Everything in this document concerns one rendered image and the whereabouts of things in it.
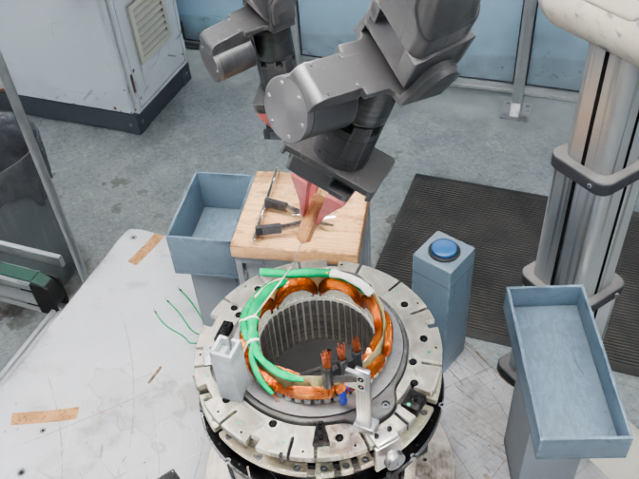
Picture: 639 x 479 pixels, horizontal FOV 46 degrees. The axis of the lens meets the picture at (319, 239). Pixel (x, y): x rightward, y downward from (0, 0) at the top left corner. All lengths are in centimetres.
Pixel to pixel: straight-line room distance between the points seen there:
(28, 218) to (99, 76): 97
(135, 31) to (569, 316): 244
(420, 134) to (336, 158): 250
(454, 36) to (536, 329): 60
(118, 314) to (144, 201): 153
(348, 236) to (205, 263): 24
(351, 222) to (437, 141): 201
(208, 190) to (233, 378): 52
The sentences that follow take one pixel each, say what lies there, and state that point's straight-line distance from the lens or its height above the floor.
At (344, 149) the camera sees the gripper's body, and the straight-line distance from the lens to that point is 71.
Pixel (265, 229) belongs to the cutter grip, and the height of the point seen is 109.
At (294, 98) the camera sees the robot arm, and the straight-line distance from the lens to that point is 62.
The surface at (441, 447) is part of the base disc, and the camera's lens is 124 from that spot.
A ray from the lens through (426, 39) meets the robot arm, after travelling 58.
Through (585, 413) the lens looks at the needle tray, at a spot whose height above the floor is 103.
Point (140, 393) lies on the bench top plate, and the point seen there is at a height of 78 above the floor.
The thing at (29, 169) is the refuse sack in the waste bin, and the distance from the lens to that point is 244.
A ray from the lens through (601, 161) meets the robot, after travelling 112.
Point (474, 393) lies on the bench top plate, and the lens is 133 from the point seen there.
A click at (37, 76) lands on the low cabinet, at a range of 353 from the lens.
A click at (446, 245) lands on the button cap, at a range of 118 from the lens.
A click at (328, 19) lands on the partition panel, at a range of 337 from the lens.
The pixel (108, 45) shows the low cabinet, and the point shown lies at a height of 44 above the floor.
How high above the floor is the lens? 186
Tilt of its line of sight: 43 degrees down
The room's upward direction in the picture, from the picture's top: 5 degrees counter-clockwise
